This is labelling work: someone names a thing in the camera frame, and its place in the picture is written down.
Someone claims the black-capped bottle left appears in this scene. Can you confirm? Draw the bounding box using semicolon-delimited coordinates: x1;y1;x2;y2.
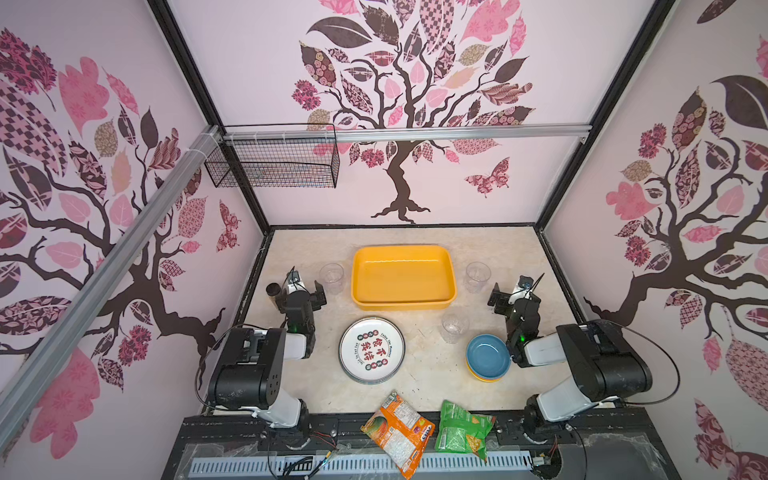
266;282;282;298

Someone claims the white vent grille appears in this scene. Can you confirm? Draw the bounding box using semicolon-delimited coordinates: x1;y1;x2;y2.
186;451;533;479

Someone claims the clear cup near bowls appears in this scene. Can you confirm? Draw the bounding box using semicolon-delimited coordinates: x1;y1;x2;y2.
439;312;469;344

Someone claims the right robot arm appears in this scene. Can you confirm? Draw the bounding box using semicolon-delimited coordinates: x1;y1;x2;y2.
487;276;653;441

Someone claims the green snack bag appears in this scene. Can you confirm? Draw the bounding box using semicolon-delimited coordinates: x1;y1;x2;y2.
435;400;496;462

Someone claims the clear cup left of bin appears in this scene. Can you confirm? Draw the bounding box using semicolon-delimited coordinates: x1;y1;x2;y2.
319;263;345;295

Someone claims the white plate red green print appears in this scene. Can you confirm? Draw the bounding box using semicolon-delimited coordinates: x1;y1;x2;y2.
338;316;406;385

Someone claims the clear cup of bin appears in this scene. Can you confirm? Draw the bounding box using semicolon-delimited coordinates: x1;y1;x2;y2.
319;263;345;295
464;261;492;293

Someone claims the black wire basket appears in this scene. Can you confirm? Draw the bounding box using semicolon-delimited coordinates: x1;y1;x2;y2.
205;122;341;189

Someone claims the yellow bowl under blue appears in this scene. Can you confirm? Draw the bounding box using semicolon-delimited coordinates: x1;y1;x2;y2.
466;361;509;383

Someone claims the clear cup right of bin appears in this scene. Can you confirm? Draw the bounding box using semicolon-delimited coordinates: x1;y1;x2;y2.
464;261;492;293

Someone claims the yellow plastic bin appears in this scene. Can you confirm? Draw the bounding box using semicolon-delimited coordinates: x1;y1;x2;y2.
350;245;458;311

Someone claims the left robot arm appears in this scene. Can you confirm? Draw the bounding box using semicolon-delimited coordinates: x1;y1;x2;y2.
201;281;327;436

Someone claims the orange snack bag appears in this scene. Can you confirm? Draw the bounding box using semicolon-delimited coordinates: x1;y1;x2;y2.
361;391;436;479

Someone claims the aluminium rail bar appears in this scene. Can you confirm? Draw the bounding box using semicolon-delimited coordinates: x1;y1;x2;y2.
1;123;592;450

